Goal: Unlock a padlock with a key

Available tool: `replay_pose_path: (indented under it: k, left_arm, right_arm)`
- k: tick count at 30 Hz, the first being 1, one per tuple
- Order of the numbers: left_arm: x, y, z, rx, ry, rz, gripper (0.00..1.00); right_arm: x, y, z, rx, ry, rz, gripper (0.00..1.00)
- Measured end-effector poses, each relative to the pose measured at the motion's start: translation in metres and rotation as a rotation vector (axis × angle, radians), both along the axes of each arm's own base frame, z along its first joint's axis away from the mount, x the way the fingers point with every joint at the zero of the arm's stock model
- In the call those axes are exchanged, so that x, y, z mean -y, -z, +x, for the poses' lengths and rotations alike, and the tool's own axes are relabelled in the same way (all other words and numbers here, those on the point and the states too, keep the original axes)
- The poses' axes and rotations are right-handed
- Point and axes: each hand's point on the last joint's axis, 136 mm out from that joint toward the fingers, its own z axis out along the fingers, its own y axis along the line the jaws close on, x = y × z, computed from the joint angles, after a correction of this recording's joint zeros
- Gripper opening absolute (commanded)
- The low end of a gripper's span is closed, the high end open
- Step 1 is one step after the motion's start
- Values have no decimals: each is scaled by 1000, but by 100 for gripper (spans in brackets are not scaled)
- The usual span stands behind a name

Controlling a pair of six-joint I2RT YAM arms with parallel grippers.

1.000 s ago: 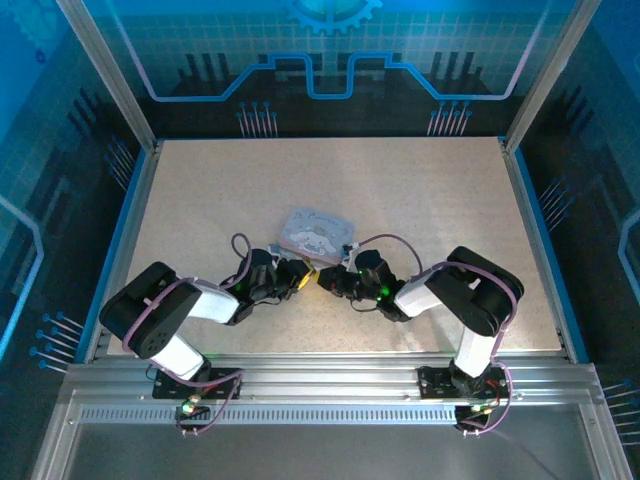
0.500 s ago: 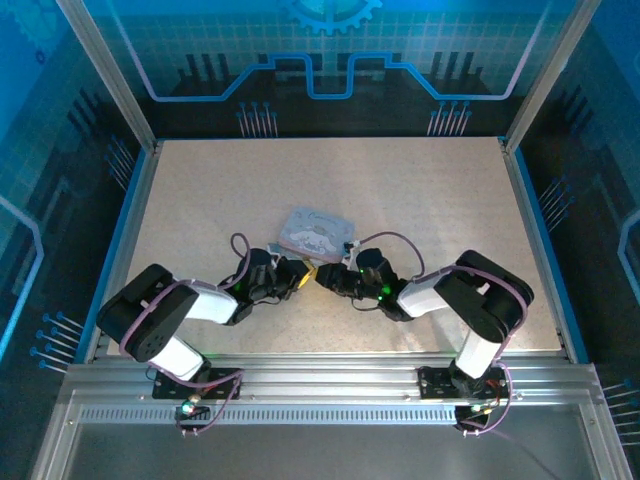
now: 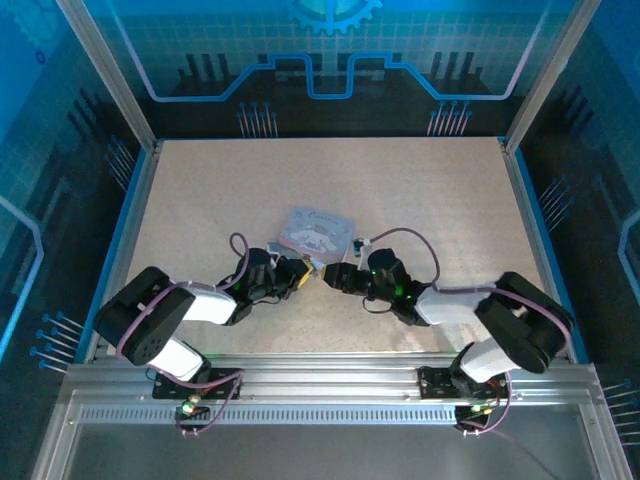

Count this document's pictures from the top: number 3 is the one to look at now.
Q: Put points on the small padlock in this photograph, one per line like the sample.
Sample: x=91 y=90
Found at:
x=356 y=247

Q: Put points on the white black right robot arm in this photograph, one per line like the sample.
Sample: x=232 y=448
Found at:
x=450 y=305

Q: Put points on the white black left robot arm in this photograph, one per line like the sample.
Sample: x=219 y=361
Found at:
x=205 y=305

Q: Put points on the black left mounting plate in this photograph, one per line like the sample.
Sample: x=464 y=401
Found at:
x=225 y=382

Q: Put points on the black mounting plate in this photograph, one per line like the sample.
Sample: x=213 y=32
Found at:
x=225 y=382
x=435 y=382

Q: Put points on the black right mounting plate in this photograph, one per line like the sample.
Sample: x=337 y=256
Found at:
x=435 y=382

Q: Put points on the small circuit board with light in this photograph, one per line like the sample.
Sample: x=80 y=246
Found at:
x=188 y=410
x=477 y=410

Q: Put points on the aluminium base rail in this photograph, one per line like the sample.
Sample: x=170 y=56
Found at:
x=325 y=380

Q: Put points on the aluminium table side rail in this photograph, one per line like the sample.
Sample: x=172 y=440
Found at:
x=522 y=200
x=138 y=200

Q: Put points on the aluminium frame post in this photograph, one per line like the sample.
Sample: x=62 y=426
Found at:
x=108 y=70
x=550 y=70

